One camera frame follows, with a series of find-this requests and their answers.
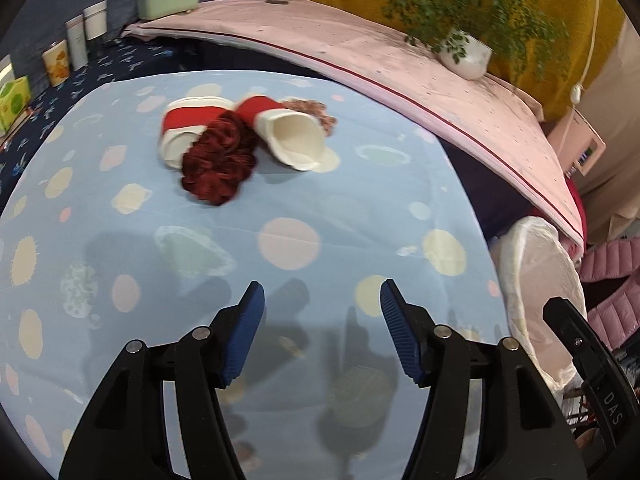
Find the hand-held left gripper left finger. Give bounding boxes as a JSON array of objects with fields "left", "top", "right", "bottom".
[{"left": 59, "top": 281, "right": 266, "bottom": 480}]

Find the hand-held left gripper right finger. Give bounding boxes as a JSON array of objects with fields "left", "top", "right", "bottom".
[{"left": 379, "top": 279, "right": 587, "bottom": 480}]

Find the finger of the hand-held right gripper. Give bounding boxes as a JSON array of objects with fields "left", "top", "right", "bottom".
[{"left": 542, "top": 297, "right": 604, "bottom": 362}]

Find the dark red velvet scrunchie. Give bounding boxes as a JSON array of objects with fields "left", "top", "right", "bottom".
[{"left": 181, "top": 111, "right": 258, "bottom": 206}]

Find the red and white sock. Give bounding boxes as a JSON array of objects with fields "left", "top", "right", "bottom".
[
  {"left": 159, "top": 94, "right": 236, "bottom": 170},
  {"left": 236, "top": 95, "right": 342, "bottom": 172}
]

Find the pink patterned scrunchie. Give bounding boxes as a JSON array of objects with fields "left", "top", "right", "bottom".
[{"left": 282, "top": 99, "right": 337, "bottom": 137}]

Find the pink down jacket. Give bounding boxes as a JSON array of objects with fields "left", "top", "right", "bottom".
[{"left": 580, "top": 237, "right": 640, "bottom": 351}]

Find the red cloth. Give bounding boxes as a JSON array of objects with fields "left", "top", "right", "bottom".
[{"left": 567, "top": 180, "right": 592, "bottom": 241}]

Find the light blue planet-print tablecloth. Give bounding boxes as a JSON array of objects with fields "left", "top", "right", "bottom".
[{"left": 0, "top": 70, "right": 506, "bottom": 480}]

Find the pink water dispenser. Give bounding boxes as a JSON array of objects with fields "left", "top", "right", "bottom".
[{"left": 547, "top": 107, "right": 606, "bottom": 178}]

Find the pink quilted cover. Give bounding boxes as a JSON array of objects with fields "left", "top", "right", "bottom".
[{"left": 122, "top": 0, "right": 588, "bottom": 261}]

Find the potted fern in white pot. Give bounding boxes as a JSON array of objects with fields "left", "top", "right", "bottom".
[{"left": 382, "top": 0, "right": 571, "bottom": 81}]

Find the green tissue box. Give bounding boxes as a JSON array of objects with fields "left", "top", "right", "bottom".
[{"left": 0, "top": 76, "right": 32, "bottom": 133}]

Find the printed paper cup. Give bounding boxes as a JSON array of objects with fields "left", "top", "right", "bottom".
[{"left": 41, "top": 40, "right": 70, "bottom": 87}]

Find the white tube bottle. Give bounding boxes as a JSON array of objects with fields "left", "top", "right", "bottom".
[{"left": 65, "top": 15, "right": 89, "bottom": 71}]

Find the white jar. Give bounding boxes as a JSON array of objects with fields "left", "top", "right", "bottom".
[{"left": 82, "top": 1, "right": 108, "bottom": 41}]

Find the white cable with switch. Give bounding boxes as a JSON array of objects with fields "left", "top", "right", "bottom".
[{"left": 570, "top": 0, "right": 603, "bottom": 106}]

